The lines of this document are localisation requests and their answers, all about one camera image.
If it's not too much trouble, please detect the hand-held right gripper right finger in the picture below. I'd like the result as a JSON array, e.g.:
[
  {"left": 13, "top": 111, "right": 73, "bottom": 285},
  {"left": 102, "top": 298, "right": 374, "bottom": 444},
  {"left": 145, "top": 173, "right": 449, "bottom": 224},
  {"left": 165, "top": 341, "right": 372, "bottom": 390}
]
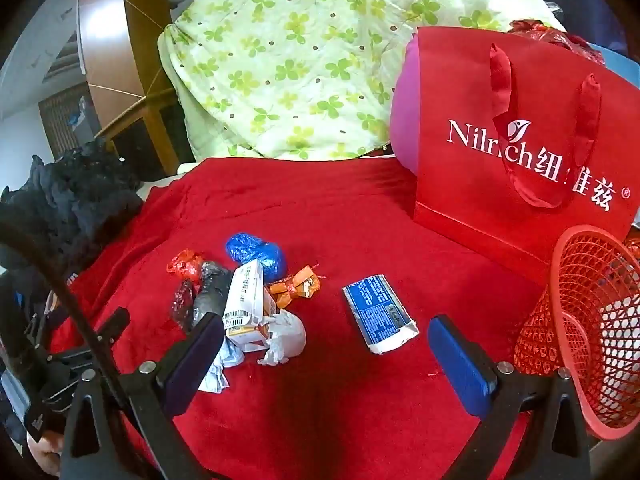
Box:
[{"left": 427, "top": 314, "right": 593, "bottom": 480}]

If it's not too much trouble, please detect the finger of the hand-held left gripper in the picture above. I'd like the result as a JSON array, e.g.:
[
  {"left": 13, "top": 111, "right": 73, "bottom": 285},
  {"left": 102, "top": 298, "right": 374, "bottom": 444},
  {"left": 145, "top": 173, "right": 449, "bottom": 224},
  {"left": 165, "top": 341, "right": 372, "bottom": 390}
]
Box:
[{"left": 47, "top": 307, "right": 131, "bottom": 377}]

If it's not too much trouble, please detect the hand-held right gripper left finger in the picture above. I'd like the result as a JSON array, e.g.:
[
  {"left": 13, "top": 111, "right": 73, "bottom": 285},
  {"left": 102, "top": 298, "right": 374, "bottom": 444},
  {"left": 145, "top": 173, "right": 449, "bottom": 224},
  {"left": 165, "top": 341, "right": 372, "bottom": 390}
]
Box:
[{"left": 60, "top": 312, "right": 236, "bottom": 480}]

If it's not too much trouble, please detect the pale blue paper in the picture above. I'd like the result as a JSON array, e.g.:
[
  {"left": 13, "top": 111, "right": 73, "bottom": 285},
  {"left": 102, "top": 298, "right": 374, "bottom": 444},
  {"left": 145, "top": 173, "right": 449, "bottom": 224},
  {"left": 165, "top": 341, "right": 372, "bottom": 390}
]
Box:
[{"left": 197, "top": 337, "right": 246, "bottom": 393}]

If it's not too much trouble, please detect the black plastic bag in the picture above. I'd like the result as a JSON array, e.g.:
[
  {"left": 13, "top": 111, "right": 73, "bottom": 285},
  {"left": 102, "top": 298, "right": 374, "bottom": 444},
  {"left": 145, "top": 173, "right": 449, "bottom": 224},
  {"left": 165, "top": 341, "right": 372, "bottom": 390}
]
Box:
[{"left": 189, "top": 262, "right": 236, "bottom": 333}]

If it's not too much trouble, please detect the white orange medicine box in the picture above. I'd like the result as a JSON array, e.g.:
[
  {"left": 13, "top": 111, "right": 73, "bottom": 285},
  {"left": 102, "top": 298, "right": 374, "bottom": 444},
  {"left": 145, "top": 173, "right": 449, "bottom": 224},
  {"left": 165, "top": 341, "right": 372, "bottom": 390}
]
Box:
[{"left": 222, "top": 260, "right": 278, "bottom": 353}]

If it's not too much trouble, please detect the red plastic mesh basket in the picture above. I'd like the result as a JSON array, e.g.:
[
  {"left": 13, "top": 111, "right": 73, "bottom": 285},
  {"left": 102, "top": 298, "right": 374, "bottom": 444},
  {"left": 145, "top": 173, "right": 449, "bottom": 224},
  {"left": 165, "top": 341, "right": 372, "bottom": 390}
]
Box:
[{"left": 514, "top": 225, "right": 640, "bottom": 442}]

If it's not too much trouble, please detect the white plastic bag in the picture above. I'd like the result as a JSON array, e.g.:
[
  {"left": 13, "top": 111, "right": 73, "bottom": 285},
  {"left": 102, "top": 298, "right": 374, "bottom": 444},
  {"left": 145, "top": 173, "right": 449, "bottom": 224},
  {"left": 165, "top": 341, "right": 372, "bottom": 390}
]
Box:
[{"left": 257, "top": 310, "right": 307, "bottom": 367}]

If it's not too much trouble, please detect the blue medicine box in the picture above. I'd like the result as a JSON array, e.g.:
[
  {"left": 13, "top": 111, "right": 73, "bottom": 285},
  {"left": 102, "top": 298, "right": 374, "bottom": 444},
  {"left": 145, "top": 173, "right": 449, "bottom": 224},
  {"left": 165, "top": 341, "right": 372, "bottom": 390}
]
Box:
[{"left": 342, "top": 272, "right": 420, "bottom": 356}]

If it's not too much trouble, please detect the orange snack wrapper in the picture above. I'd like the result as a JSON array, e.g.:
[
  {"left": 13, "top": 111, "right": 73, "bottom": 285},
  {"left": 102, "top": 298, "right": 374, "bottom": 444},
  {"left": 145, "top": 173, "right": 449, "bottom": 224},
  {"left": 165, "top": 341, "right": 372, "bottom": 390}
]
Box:
[{"left": 267, "top": 265, "right": 323, "bottom": 311}]

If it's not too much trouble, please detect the blue plastic bag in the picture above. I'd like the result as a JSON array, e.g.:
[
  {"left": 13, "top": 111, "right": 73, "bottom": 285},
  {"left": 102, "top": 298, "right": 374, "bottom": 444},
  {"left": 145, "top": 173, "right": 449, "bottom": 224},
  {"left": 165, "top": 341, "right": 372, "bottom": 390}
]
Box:
[{"left": 225, "top": 232, "right": 287, "bottom": 283}]

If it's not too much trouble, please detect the person's left hand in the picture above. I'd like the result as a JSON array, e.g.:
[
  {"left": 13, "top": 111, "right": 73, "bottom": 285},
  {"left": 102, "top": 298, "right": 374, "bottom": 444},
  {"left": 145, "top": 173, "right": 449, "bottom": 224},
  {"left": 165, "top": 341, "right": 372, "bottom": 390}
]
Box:
[{"left": 25, "top": 432, "right": 63, "bottom": 478}]

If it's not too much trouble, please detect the black padded jacket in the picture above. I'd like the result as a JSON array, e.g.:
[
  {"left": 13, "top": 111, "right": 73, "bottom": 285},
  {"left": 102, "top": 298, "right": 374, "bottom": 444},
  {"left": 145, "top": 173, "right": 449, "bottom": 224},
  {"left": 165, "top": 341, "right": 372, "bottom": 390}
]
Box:
[{"left": 0, "top": 140, "right": 143, "bottom": 266}]

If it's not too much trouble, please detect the red paper gift bag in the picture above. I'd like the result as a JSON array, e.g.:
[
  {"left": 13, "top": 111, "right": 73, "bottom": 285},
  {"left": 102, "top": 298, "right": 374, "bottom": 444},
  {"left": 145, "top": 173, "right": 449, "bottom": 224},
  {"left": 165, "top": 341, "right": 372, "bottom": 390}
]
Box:
[{"left": 412, "top": 26, "right": 640, "bottom": 286}]

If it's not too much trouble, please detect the red fleece blanket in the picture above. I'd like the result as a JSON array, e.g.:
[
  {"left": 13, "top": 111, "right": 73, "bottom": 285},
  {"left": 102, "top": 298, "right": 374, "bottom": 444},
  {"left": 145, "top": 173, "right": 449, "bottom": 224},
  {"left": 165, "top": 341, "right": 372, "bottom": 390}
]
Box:
[{"left": 47, "top": 157, "right": 551, "bottom": 480}]

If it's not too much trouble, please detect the pink pillow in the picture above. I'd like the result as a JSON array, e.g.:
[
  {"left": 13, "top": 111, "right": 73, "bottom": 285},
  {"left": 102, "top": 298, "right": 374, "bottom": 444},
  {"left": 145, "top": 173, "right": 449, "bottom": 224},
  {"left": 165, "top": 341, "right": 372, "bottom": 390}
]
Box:
[{"left": 390, "top": 35, "right": 421, "bottom": 173}]

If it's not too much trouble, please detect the green clover print quilt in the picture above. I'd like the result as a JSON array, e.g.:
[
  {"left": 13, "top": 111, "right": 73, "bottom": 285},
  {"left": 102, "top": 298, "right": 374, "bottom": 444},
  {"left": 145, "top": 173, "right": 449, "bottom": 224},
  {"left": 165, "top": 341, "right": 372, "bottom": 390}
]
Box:
[{"left": 157, "top": 0, "right": 566, "bottom": 161}]

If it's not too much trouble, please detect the light blue cardboard box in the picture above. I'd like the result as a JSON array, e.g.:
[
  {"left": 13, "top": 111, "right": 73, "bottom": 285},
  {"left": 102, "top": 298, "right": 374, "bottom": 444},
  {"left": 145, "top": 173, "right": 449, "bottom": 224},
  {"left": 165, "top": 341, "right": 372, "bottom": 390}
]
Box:
[{"left": 600, "top": 42, "right": 640, "bottom": 86}]

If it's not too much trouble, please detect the shiny red plastic bag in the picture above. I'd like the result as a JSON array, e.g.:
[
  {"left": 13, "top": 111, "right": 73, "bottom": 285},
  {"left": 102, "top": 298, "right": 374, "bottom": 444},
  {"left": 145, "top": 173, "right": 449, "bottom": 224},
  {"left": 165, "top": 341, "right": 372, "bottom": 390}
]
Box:
[{"left": 507, "top": 19, "right": 608, "bottom": 66}]

